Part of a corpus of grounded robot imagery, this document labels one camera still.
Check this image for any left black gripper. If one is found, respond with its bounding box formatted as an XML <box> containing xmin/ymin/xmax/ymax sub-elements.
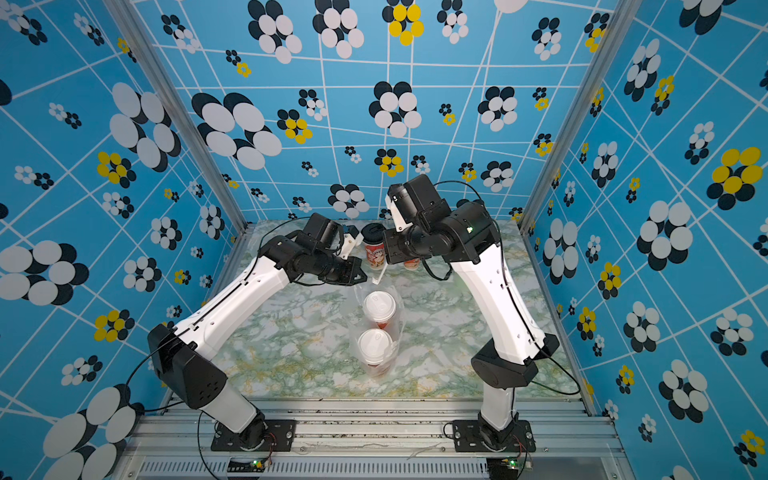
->
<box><xmin>315</xmin><ymin>251</ymin><xmax>372</xmax><ymax>284</ymax></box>

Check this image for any red cup white lid front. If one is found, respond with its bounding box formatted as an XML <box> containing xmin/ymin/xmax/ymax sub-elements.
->
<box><xmin>362</xmin><ymin>291</ymin><xmax>397</xmax><ymax>329</ymax></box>

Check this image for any red cup white lid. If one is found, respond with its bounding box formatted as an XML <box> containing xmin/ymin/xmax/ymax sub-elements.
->
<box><xmin>357</xmin><ymin>328</ymin><xmax>395</xmax><ymax>377</ymax></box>
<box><xmin>362</xmin><ymin>291</ymin><xmax>397</xmax><ymax>329</ymax></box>

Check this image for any clear plastic carrier bag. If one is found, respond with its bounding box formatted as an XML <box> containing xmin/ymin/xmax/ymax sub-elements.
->
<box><xmin>348</xmin><ymin>282</ymin><xmax>406</xmax><ymax>378</ymax></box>

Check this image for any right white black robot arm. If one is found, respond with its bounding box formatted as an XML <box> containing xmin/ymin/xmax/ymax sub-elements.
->
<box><xmin>385</xmin><ymin>198</ymin><xmax>559</xmax><ymax>451</ymax></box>

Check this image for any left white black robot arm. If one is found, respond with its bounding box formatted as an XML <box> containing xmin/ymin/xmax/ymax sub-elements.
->
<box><xmin>148</xmin><ymin>214</ymin><xmax>367</xmax><ymax>451</ymax></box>

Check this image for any red cup black lid right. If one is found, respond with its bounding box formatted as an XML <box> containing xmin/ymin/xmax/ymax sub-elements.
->
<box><xmin>403</xmin><ymin>258</ymin><xmax>421</xmax><ymax>270</ymax></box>

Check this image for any red cup black lid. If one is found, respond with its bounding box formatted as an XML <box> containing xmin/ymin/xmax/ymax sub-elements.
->
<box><xmin>403</xmin><ymin>258</ymin><xmax>421</xmax><ymax>270</ymax></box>
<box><xmin>361</xmin><ymin>223</ymin><xmax>386</xmax><ymax>270</ymax></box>

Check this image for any red cup black lid left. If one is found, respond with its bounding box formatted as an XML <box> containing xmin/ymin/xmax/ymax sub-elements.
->
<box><xmin>361</xmin><ymin>223</ymin><xmax>386</xmax><ymax>270</ymax></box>

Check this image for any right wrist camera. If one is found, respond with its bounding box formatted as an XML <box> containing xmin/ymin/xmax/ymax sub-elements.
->
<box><xmin>386</xmin><ymin>174</ymin><xmax>451</xmax><ymax>232</ymax></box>

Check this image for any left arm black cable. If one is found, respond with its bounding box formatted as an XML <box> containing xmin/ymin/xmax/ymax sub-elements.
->
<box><xmin>122</xmin><ymin>217</ymin><xmax>313</xmax><ymax>415</ymax></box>

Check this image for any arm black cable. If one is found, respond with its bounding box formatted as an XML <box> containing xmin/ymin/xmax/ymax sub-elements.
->
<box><xmin>122</xmin><ymin>217</ymin><xmax>313</xmax><ymax>415</ymax></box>
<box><xmin>419</xmin><ymin>179</ymin><xmax>582</xmax><ymax>397</ymax></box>

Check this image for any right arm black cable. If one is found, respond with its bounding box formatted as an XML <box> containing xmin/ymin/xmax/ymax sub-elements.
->
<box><xmin>419</xmin><ymin>179</ymin><xmax>582</xmax><ymax>397</ymax></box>

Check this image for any aluminium rail frame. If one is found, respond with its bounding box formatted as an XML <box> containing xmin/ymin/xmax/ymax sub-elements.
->
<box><xmin>114</xmin><ymin>398</ymin><xmax>637</xmax><ymax>479</ymax></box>

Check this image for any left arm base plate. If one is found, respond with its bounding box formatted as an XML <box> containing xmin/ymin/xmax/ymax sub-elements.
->
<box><xmin>211</xmin><ymin>420</ymin><xmax>297</xmax><ymax>452</ymax></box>

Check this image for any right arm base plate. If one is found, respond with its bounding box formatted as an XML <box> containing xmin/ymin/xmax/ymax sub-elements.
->
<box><xmin>447</xmin><ymin>418</ymin><xmax>537</xmax><ymax>454</ymax></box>

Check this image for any right aluminium corner post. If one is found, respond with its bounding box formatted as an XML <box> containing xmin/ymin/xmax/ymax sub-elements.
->
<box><xmin>520</xmin><ymin>0</ymin><xmax>642</xmax><ymax>233</ymax></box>

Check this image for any aluminium corner post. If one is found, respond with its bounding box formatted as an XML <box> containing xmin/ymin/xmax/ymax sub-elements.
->
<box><xmin>520</xmin><ymin>0</ymin><xmax>642</xmax><ymax>233</ymax></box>
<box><xmin>104</xmin><ymin>1</ymin><xmax>248</xmax><ymax>235</ymax></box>

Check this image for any left aluminium corner post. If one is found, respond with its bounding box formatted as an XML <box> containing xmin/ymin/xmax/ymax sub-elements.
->
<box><xmin>104</xmin><ymin>1</ymin><xmax>248</xmax><ymax>235</ymax></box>

